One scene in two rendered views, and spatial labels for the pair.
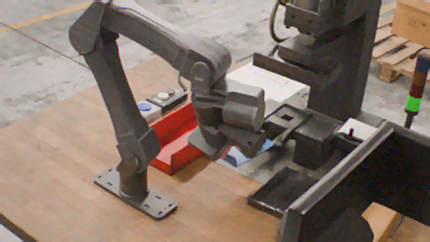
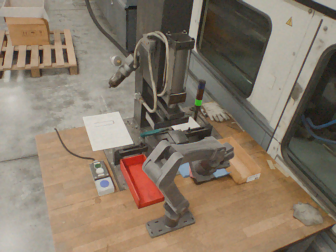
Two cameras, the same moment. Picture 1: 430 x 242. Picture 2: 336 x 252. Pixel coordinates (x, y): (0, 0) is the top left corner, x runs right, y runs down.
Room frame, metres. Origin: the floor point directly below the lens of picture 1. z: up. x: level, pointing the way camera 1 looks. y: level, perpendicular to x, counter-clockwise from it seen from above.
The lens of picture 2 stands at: (0.61, 0.87, 1.94)
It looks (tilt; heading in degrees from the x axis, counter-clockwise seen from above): 39 degrees down; 303
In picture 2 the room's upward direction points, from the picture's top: 7 degrees clockwise
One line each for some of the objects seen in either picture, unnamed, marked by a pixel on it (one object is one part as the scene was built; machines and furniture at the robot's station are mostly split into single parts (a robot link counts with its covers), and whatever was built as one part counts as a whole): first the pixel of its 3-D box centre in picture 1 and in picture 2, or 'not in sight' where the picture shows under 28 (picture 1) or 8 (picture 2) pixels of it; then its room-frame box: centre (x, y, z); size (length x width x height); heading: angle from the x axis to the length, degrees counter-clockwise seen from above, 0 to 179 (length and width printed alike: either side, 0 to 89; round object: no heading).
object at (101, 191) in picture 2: (144, 117); (104, 188); (1.27, 0.30, 0.90); 0.07 x 0.07 x 0.06; 62
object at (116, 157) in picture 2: not in sight; (120, 155); (1.34, 0.13, 0.95); 0.06 x 0.03 x 0.09; 62
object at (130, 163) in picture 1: (136, 155); (174, 205); (0.95, 0.24, 1.00); 0.09 x 0.06 x 0.06; 164
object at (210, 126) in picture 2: not in sight; (205, 131); (1.13, -0.32, 0.95); 0.06 x 0.03 x 0.09; 62
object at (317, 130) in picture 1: (294, 120); (167, 139); (1.22, -0.08, 0.98); 0.20 x 0.10 x 0.01; 62
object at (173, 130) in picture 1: (184, 134); (141, 179); (1.17, 0.17, 0.93); 0.25 x 0.12 x 0.06; 152
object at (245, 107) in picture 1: (230, 90); (219, 151); (0.90, 0.05, 1.20); 0.12 x 0.09 x 0.12; 74
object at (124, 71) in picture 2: not in sight; (126, 69); (1.53, -0.11, 1.25); 0.19 x 0.07 x 0.19; 62
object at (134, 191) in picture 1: (132, 180); (171, 217); (0.95, 0.25, 0.94); 0.20 x 0.07 x 0.08; 62
